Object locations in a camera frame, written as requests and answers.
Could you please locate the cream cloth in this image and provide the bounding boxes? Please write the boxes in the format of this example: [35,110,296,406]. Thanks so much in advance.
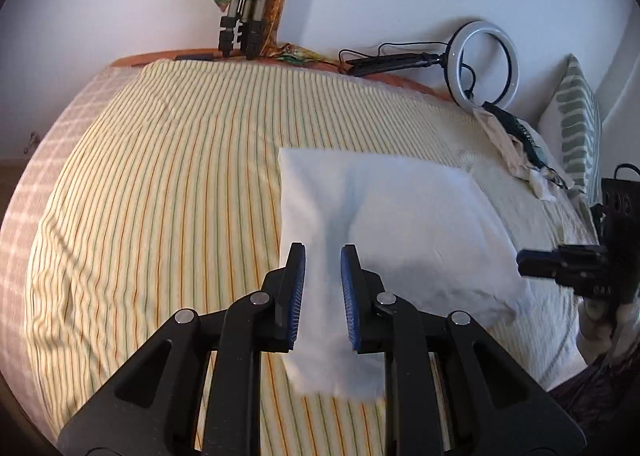
[471,107,552,183]

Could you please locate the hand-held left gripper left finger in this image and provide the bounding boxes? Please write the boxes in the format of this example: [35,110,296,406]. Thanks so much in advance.
[56,242,307,456]

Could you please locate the white t-shirt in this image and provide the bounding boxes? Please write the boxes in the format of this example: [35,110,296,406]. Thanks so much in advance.
[277,146,535,403]

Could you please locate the white folded garment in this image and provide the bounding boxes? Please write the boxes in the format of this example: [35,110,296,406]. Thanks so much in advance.
[529,170,568,201]

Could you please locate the black ring light stand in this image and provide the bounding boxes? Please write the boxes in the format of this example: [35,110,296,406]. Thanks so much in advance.
[346,51,449,78]

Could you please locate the pale checked blanket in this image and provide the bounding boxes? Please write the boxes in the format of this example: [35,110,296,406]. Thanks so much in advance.
[0,65,137,377]

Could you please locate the person's dark purple clothing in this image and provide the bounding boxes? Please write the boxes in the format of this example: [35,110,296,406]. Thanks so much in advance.
[547,336,640,419]

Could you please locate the striped green pillow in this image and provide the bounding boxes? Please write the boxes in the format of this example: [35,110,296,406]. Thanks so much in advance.
[536,54,604,204]

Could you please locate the orange bed frame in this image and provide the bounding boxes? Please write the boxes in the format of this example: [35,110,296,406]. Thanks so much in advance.
[106,47,452,103]

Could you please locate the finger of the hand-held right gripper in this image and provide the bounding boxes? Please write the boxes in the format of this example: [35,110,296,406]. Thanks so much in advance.
[516,245,608,295]

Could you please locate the white ring light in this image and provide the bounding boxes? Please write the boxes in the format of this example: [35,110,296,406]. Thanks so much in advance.
[445,19,521,113]

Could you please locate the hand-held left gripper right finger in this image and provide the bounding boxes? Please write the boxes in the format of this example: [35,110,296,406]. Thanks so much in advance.
[340,245,587,456]

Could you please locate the yellow striped bed sheet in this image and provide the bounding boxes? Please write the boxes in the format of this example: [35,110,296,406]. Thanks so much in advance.
[25,59,601,456]

